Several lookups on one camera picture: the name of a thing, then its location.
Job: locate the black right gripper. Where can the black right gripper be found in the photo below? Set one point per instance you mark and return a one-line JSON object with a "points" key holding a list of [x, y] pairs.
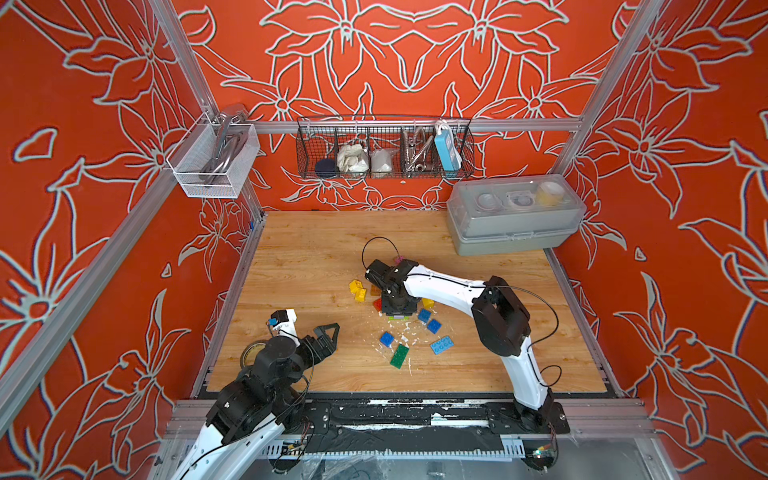
{"points": [[407, 311]]}

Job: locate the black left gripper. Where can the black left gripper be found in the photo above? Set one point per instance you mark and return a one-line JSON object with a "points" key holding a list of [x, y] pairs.
{"points": [[327, 348]]}

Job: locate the dark blue lego brick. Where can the dark blue lego brick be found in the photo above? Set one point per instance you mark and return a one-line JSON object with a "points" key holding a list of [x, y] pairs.
{"points": [[434, 326]]}

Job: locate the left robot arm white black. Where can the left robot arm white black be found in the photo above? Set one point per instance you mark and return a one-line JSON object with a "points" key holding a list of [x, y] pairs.
{"points": [[266, 399]]}

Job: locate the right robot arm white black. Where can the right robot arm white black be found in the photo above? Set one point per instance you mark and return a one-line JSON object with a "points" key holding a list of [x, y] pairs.
{"points": [[501, 320]]}

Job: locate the blue lego brick square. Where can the blue lego brick square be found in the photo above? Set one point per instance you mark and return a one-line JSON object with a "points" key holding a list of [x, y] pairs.
{"points": [[386, 339]]}

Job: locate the yellow lego brick rear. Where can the yellow lego brick rear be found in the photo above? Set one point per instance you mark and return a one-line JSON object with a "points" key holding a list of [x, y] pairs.
{"points": [[355, 286]]}

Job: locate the dark green lego plate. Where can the dark green lego plate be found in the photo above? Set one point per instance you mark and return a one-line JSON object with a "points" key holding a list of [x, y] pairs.
{"points": [[400, 355]]}

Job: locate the light blue lego plate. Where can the light blue lego plate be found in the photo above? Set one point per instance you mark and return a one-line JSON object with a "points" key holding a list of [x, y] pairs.
{"points": [[441, 345]]}

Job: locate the tape roll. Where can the tape roll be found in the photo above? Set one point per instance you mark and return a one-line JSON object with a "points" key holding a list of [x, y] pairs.
{"points": [[249, 354]]}

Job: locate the grey plastic storage box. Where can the grey plastic storage box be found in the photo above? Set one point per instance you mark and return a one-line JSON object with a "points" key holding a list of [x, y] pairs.
{"points": [[508, 215]]}

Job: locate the white crumpled bag in basket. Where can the white crumpled bag in basket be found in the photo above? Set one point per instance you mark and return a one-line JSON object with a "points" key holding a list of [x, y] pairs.
{"points": [[352, 159]]}

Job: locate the light blue box in basket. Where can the light blue box in basket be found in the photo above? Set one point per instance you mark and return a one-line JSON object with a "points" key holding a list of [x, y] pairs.
{"points": [[444, 142]]}

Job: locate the metal tongs in bin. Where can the metal tongs in bin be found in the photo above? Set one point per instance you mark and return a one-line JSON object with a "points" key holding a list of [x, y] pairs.
{"points": [[229, 142]]}

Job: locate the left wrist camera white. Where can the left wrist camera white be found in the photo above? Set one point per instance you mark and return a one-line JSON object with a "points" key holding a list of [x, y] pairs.
{"points": [[282, 323]]}

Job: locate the black wire wall basket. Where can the black wire wall basket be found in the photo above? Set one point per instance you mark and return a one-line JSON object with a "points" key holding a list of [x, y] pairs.
{"points": [[393, 152]]}

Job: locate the clear plastic wall bin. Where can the clear plastic wall bin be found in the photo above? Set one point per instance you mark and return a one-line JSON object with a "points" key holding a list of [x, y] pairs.
{"points": [[197, 150]]}

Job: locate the aluminium rear rail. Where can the aluminium rear rail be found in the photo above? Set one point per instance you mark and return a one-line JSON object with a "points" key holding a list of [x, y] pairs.
{"points": [[476, 125]]}

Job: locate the aluminium frame post right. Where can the aluminium frame post right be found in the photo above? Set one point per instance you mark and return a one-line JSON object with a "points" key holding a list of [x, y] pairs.
{"points": [[637, 28]]}

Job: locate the aluminium frame post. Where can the aluminium frame post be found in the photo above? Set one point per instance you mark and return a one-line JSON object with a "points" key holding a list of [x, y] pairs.
{"points": [[637, 28], [170, 24]]}

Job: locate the aluminium frame rail left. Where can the aluminium frame rail left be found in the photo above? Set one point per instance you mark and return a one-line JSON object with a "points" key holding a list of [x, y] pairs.
{"points": [[23, 377]]}

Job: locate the aluminium frame post left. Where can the aluminium frame post left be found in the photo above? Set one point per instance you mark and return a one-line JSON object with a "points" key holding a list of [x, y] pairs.
{"points": [[170, 24]]}

